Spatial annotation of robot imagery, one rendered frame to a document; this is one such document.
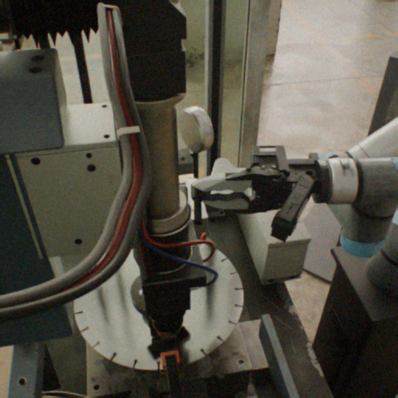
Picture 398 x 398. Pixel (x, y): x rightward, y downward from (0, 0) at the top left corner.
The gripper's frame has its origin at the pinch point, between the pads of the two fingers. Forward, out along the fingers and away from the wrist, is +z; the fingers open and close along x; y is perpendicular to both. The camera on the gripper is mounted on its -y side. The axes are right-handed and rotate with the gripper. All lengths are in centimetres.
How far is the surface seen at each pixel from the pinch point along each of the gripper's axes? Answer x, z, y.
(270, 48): -161, -74, 312
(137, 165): 36.7, 5.0, -30.7
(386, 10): -183, -218, 424
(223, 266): -26.7, -5.2, 3.7
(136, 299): -24.6, 12.2, -4.8
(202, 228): -38.4, -1.7, 22.5
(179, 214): 13.9, 3.2, -15.6
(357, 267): -49, -43, 17
